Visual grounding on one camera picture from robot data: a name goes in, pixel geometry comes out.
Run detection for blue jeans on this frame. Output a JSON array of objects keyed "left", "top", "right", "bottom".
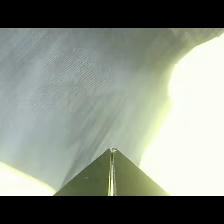
[{"left": 0, "top": 28, "right": 224, "bottom": 195}]

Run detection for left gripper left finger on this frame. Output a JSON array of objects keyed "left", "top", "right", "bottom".
[{"left": 53, "top": 148, "right": 113, "bottom": 197}]

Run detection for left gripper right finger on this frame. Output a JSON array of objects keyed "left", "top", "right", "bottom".
[{"left": 112, "top": 148, "right": 170, "bottom": 197}]

